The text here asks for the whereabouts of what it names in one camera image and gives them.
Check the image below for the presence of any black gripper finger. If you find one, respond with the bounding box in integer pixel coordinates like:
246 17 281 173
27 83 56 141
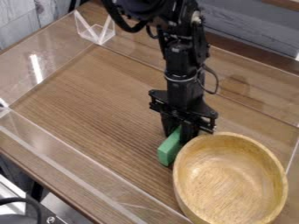
181 120 199 144
162 113 181 137

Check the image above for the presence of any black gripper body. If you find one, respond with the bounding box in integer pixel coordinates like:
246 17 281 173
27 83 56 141
148 89 219 134

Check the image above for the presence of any green rectangular block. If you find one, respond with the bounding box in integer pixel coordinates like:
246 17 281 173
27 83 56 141
158 127 183 166

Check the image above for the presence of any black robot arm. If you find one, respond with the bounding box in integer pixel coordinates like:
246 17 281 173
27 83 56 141
102 0 218 144

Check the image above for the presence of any brown wooden bowl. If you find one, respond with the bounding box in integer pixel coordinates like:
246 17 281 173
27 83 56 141
173 132 289 224

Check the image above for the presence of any clear acrylic enclosure wall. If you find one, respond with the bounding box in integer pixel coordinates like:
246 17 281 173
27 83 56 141
0 4 299 224

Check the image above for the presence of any black metal bracket with screw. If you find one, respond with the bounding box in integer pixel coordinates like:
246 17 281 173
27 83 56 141
40 205 68 224

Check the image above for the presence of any black cable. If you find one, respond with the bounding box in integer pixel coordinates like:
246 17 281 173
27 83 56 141
0 197 43 224

